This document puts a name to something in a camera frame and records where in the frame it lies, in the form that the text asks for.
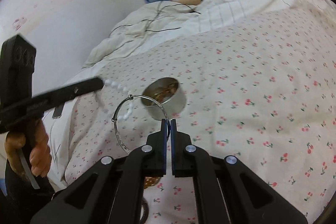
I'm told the cream striped duvet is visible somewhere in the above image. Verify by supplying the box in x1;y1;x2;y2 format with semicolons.
83;0;335;68

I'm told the person's left hand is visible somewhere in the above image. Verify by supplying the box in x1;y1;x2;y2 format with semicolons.
4;120;52;178

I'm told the round silver metal tin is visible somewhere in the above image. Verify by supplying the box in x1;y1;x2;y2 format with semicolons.
142;77;187;119

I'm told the white pearl bead bracelet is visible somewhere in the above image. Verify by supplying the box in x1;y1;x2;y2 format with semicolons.
104;78;135;122

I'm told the cherry print white bedsheet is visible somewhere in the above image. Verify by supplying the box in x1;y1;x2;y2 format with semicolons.
45;8;335;223

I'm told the silver wire bangle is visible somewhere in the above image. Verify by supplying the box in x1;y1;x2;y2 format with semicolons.
111;94;170;155

